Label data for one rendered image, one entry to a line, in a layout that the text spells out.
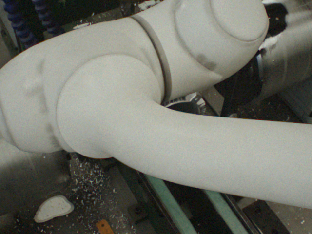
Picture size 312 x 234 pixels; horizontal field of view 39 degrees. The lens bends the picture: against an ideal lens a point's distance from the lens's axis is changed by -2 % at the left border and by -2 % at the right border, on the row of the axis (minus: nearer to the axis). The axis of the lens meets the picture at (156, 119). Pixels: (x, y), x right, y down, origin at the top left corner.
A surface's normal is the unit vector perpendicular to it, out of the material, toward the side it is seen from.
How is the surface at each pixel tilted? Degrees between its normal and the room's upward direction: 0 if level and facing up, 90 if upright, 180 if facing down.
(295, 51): 58
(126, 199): 0
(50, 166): 69
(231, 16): 33
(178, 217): 0
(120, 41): 22
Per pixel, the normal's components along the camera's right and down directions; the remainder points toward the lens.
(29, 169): 0.47, 0.39
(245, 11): 0.34, -0.15
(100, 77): 0.09, -0.27
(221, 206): 0.04, -0.61
